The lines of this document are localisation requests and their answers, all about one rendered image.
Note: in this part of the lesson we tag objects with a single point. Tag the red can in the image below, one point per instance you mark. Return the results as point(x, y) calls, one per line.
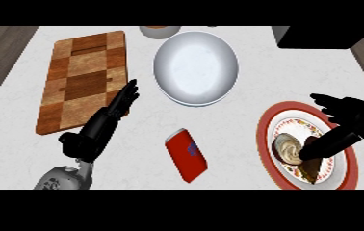
point(186, 156)

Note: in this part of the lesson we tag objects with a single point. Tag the cream frosted cupcake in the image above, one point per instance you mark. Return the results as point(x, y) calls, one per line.
point(288, 148)

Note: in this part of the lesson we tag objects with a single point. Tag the checkered wooden cutting board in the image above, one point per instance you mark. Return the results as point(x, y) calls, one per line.
point(81, 77)

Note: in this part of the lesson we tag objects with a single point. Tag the pale grey cup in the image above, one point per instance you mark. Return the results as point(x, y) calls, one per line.
point(159, 32)

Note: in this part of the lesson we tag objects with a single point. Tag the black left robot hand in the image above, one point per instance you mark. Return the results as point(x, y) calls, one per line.
point(97, 132)

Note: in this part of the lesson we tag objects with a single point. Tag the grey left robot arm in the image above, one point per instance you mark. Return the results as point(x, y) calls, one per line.
point(61, 178)

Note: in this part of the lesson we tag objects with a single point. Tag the red-rimmed patterned plate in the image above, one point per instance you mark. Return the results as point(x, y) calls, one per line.
point(264, 135)

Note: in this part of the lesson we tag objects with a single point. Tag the black appliance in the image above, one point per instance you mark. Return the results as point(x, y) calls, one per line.
point(317, 37)

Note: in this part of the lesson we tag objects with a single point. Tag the white bowl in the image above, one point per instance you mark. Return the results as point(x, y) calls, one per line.
point(196, 68)

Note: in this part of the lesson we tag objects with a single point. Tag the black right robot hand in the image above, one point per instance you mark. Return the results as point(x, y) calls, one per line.
point(348, 113)

